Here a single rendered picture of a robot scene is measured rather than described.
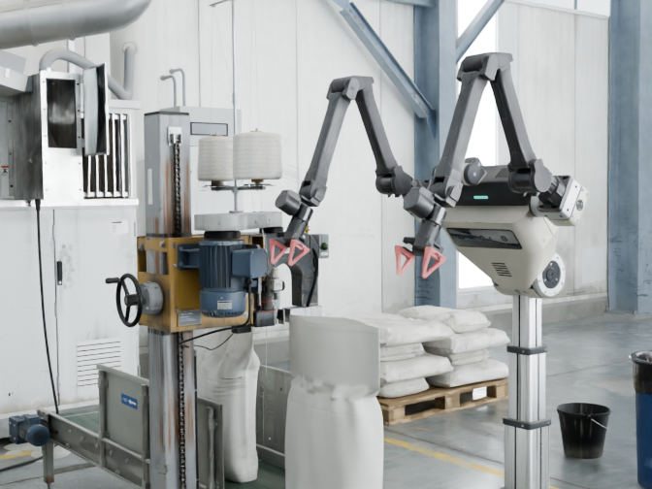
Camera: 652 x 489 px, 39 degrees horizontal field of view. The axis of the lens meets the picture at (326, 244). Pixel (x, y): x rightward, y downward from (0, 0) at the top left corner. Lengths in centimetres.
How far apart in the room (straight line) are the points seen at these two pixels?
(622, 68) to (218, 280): 926
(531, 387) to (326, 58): 579
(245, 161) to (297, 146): 532
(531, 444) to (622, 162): 863
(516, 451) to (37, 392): 340
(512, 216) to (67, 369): 363
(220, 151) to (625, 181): 880
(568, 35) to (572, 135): 115
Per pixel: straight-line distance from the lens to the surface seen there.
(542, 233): 300
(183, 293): 311
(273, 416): 402
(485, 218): 302
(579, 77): 1130
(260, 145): 303
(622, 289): 1174
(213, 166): 325
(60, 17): 560
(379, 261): 894
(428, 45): 934
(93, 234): 593
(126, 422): 404
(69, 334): 591
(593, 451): 543
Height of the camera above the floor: 147
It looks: 3 degrees down
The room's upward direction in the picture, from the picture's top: 1 degrees counter-clockwise
